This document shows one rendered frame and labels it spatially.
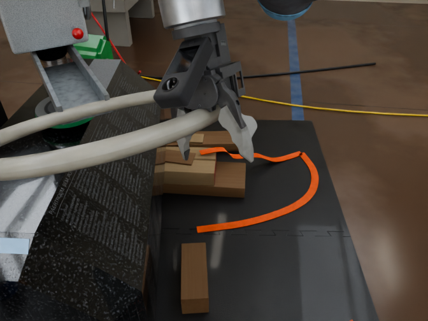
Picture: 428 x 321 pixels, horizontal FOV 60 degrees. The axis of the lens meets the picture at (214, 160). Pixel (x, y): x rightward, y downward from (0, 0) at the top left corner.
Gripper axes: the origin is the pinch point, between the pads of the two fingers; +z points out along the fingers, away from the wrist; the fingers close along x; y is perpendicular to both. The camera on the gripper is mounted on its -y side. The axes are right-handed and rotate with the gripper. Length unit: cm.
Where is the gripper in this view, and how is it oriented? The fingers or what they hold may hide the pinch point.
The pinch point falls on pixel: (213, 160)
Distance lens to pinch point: 58.3
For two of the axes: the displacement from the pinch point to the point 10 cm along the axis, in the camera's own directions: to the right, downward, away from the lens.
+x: -8.3, -0.3, 5.6
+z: 1.9, 9.3, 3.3
